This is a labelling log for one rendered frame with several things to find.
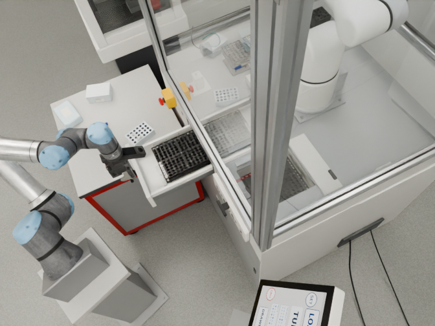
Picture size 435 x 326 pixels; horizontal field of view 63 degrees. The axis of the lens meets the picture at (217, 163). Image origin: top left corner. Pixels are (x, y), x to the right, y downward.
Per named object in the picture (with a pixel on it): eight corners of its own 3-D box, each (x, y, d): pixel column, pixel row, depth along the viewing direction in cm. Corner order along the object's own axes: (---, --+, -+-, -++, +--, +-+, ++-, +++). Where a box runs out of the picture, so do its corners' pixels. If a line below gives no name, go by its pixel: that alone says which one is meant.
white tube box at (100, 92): (89, 103, 190) (85, 97, 186) (90, 91, 195) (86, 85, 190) (112, 100, 190) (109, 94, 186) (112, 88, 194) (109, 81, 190)
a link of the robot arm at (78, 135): (47, 136, 118) (79, 135, 117) (63, 124, 128) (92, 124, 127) (53, 157, 121) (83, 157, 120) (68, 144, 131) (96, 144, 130)
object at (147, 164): (155, 201, 152) (151, 196, 146) (135, 156, 163) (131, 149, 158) (237, 162, 157) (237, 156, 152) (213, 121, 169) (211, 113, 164)
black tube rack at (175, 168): (168, 185, 154) (165, 179, 149) (154, 154, 162) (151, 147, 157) (213, 164, 157) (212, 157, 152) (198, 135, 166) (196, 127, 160)
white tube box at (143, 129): (136, 149, 174) (134, 145, 171) (126, 139, 177) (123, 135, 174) (155, 133, 177) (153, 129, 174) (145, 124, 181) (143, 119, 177)
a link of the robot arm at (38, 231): (28, 264, 128) (0, 237, 123) (47, 240, 140) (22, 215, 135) (51, 251, 124) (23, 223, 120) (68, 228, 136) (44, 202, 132)
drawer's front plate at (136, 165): (153, 207, 152) (146, 198, 142) (131, 156, 165) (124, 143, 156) (156, 206, 152) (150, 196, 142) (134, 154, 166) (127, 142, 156)
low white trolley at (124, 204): (128, 242, 230) (78, 196, 164) (101, 168, 259) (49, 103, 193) (208, 204, 239) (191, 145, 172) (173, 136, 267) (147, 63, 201)
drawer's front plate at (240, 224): (245, 242, 141) (245, 234, 132) (214, 184, 155) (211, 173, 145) (249, 240, 141) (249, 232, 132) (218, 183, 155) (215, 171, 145)
